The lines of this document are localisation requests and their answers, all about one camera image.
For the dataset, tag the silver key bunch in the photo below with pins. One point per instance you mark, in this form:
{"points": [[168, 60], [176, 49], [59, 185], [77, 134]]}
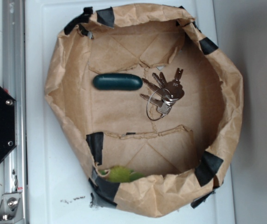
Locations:
{"points": [[166, 94]]}

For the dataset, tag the brown paper bag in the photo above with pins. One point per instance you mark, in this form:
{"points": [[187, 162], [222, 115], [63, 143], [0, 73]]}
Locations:
{"points": [[185, 155]]}

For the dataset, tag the dark green oval case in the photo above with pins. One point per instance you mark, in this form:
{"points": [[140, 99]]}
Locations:
{"points": [[117, 81]]}

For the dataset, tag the green fuzzy toy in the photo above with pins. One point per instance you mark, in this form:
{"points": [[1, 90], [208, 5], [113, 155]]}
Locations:
{"points": [[120, 174]]}

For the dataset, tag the white plastic tray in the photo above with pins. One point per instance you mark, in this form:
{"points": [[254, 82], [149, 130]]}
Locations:
{"points": [[58, 190]]}

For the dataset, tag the aluminium frame rail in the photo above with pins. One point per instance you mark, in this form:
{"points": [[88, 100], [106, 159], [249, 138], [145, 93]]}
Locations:
{"points": [[14, 203]]}

